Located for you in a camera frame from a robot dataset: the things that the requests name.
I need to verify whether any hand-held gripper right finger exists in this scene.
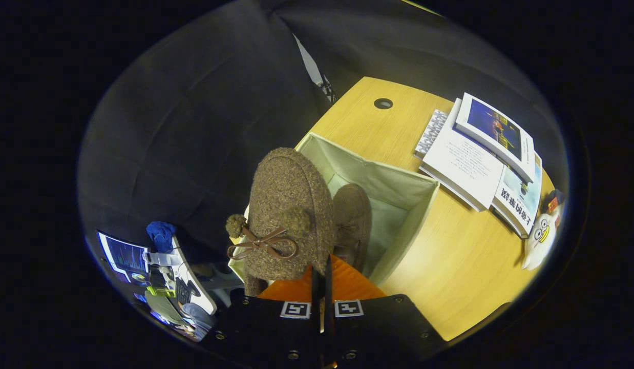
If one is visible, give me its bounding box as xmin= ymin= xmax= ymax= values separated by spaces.
xmin=323 ymin=255 xmax=448 ymax=369

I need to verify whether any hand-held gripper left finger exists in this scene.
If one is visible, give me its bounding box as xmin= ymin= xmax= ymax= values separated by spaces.
xmin=201 ymin=264 xmax=322 ymax=369

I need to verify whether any brown fuzzy bow shoe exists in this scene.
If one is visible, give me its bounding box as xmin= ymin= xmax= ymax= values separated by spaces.
xmin=225 ymin=147 xmax=336 ymax=297
xmin=332 ymin=183 xmax=373 ymax=273

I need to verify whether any cream fabric storage box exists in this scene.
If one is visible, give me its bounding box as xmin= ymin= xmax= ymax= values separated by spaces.
xmin=227 ymin=132 xmax=441 ymax=288

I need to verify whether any white office desk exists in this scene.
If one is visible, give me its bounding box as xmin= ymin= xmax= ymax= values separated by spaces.
xmin=143 ymin=235 xmax=218 ymax=316

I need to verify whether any black computer keyboard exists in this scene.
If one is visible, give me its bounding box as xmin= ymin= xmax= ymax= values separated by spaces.
xmin=174 ymin=279 xmax=193 ymax=306

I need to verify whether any blue cloth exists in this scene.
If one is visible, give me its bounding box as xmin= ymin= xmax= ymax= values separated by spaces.
xmin=145 ymin=221 xmax=177 ymax=253

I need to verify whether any computer monitor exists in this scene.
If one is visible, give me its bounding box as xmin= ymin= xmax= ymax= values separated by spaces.
xmin=96 ymin=230 xmax=150 ymax=284

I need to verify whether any white text cover book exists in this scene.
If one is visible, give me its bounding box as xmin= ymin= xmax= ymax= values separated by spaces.
xmin=419 ymin=98 xmax=505 ymax=212

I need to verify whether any black white patterned book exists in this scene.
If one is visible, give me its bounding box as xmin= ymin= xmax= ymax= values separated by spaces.
xmin=414 ymin=108 xmax=450 ymax=160

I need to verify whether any white plush toy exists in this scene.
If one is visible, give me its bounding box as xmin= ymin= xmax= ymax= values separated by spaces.
xmin=521 ymin=212 xmax=559 ymax=272

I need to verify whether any grey penguin plush toy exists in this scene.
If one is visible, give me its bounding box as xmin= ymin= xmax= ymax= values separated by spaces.
xmin=542 ymin=189 xmax=567 ymax=216

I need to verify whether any blue picture cover book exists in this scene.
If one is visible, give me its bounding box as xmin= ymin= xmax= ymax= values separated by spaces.
xmin=454 ymin=92 xmax=536 ymax=185

